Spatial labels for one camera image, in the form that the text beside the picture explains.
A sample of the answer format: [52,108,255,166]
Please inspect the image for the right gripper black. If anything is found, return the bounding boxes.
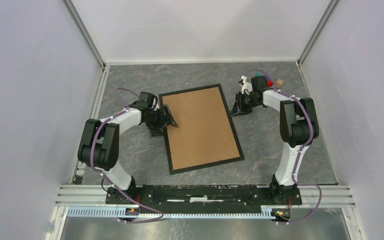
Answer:
[229,91,260,117]

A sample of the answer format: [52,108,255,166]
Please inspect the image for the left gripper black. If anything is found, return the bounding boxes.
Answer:
[144,105,178,138]

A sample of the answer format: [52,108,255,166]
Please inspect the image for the brown backing board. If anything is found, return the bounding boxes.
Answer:
[162,86,241,171]

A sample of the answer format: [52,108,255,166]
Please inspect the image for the black picture frame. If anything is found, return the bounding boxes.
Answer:
[158,83,246,176]

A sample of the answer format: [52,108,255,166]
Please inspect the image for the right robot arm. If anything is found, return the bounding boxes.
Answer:
[230,75,319,204]

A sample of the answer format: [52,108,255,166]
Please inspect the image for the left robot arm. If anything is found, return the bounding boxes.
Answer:
[77,91,179,204]

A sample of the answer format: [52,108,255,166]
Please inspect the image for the red cube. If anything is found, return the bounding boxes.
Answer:
[267,80,274,88]

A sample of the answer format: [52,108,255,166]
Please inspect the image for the tan wooden cube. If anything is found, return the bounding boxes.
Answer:
[275,79,284,89]

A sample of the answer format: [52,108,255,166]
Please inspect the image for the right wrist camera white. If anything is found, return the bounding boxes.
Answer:
[238,75,253,95]

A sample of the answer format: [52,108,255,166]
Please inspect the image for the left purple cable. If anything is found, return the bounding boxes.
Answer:
[90,88,165,225]

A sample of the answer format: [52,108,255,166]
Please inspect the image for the purple cable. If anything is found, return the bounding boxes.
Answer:
[243,68,323,225]
[90,88,165,225]

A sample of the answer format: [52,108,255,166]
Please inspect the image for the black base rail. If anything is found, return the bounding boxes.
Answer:
[105,184,303,215]

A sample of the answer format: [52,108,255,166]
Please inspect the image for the aluminium frame rails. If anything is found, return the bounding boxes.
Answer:
[45,0,364,240]

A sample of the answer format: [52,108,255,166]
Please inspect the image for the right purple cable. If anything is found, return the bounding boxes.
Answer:
[243,68,323,225]

